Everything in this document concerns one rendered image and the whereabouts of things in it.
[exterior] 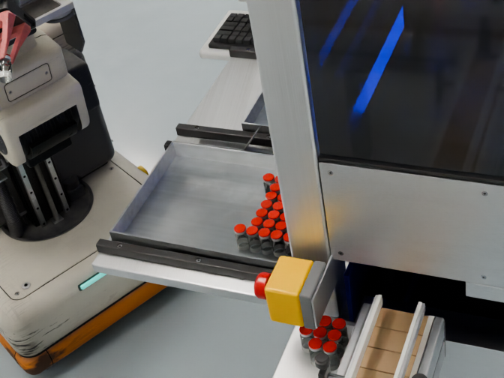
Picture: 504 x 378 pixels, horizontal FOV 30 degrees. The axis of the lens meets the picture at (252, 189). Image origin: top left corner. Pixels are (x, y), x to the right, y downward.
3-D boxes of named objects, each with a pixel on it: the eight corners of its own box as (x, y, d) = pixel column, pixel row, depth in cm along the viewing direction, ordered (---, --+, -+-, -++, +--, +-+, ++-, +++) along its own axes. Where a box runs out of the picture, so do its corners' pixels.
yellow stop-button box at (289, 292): (331, 295, 139) (326, 261, 134) (316, 331, 134) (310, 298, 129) (283, 286, 141) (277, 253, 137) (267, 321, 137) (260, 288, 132)
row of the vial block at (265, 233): (306, 187, 169) (304, 169, 166) (271, 256, 157) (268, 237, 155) (295, 186, 170) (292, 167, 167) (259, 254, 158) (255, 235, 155)
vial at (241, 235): (252, 243, 161) (247, 224, 158) (247, 252, 159) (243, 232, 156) (240, 241, 161) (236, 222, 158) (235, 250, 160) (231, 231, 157)
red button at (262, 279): (286, 287, 139) (283, 269, 136) (277, 307, 136) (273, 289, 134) (262, 283, 140) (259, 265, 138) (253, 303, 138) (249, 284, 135)
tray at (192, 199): (339, 178, 170) (337, 163, 168) (290, 279, 153) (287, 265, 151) (175, 154, 183) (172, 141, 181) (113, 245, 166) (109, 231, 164)
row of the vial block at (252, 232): (295, 186, 170) (292, 167, 167) (259, 254, 158) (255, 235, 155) (283, 184, 171) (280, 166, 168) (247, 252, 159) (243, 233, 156)
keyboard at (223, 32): (383, 29, 219) (382, 20, 218) (367, 62, 210) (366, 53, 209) (230, 18, 234) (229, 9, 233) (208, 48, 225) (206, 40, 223)
